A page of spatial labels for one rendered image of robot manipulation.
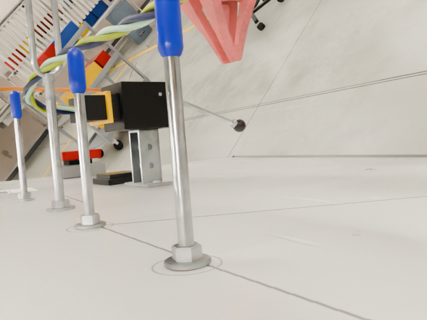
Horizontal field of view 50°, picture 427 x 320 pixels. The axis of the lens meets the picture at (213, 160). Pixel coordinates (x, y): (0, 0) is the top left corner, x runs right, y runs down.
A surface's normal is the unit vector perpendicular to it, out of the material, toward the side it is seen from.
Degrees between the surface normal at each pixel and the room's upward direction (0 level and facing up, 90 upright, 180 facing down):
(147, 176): 93
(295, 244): 48
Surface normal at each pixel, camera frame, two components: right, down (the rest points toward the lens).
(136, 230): -0.07, -1.00
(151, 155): 0.60, 0.00
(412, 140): -0.68, -0.60
